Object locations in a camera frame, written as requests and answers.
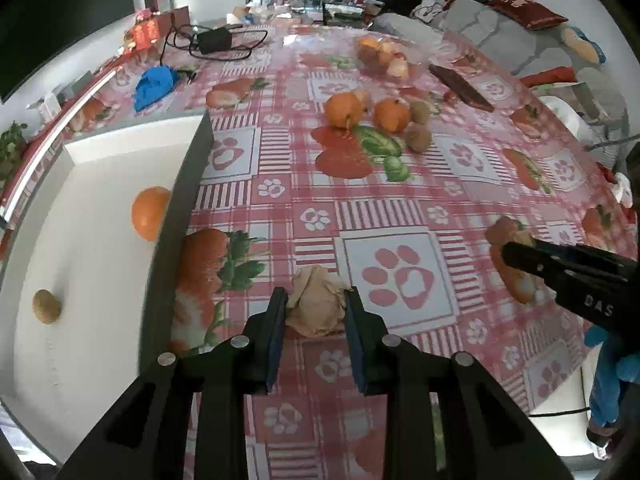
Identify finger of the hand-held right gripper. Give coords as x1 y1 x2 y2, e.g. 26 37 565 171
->
501 240 640 288

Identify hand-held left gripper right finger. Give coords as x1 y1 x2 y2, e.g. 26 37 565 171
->
342 287 576 480

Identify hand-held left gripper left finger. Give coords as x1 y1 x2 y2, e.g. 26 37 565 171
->
60 287 291 480

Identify tan papery husk fruit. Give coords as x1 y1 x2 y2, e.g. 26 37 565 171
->
286 265 351 338
486 216 533 250

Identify white shallow box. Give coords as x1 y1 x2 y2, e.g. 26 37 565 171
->
0 110 216 466

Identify orange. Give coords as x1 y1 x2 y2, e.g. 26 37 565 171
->
131 186 172 242
374 97 412 133
325 91 365 128

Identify person's right hand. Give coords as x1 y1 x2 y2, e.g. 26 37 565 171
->
584 324 635 428

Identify red checked printed tablecloth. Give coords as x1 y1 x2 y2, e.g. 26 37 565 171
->
65 22 637 480

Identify white chair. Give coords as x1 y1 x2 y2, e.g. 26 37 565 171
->
537 94 597 147

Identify dark brown flat case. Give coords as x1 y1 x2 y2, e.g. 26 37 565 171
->
429 63 495 112

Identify grey sofa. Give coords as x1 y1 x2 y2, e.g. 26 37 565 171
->
430 0 631 128

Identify clear plastic fruit bowl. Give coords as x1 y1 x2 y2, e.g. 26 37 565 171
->
356 35 441 79

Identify red cushion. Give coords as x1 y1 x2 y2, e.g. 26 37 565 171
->
487 0 570 30

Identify blue crumpled glove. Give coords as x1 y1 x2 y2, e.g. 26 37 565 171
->
132 65 180 113

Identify black power adapter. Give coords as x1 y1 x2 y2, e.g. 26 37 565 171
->
192 27 233 55

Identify white television cabinet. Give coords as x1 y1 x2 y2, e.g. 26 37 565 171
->
0 62 126 228

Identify green potted plant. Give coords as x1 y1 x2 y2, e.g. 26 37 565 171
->
0 121 29 196

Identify red gift boxes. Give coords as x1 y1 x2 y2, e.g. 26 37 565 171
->
122 10 172 52

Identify black television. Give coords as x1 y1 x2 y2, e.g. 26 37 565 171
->
0 0 137 104

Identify black power cable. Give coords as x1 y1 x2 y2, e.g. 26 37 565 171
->
160 22 269 63

